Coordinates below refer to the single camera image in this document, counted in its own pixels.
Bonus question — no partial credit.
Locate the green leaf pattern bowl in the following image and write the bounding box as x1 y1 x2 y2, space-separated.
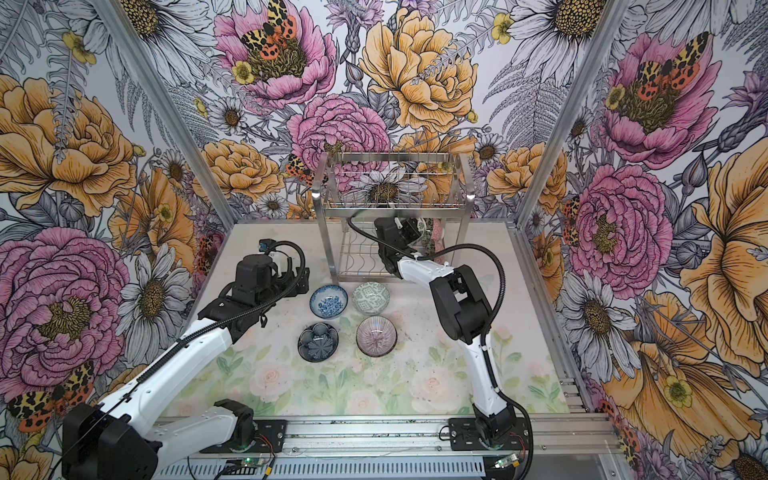
417 218 435 254

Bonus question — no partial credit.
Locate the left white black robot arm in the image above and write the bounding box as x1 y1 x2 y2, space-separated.
53 239 309 479

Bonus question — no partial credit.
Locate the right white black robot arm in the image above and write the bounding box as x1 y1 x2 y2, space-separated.
374 217 523 447

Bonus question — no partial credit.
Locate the two-tier steel dish rack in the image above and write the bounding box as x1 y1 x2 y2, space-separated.
311 151 476 284

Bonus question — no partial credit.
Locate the blue rose pattern bowl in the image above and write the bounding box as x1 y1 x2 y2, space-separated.
309 284 349 319

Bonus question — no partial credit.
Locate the dark blue floral bowl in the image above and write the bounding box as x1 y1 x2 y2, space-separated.
297 322 339 363

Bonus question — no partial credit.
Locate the pale green geometric bowl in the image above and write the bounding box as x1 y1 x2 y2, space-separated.
352 282 391 316

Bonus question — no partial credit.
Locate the pink ribbed glass bowl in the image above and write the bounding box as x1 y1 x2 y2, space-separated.
356 316 398 358

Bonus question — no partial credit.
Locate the green circuit board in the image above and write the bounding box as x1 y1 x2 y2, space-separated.
226 458 263 470

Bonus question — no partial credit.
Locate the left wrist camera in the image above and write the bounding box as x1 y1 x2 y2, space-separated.
258 239 276 253

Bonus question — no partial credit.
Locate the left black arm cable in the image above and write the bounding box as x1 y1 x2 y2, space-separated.
47 239 308 480

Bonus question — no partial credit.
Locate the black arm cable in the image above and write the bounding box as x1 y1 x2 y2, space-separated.
346 215 534 480
47 239 308 480

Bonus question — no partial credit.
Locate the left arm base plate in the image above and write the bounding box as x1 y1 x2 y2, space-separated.
201 419 288 454

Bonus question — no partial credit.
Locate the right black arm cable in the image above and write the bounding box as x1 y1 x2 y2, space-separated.
346 215 534 480

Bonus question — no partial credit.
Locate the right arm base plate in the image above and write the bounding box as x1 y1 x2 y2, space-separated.
447 417 531 452

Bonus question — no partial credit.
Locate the white slotted cable duct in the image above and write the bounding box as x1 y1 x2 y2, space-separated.
154 456 486 479

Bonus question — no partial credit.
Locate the aluminium mounting rail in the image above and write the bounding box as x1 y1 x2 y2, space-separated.
149 377 619 460

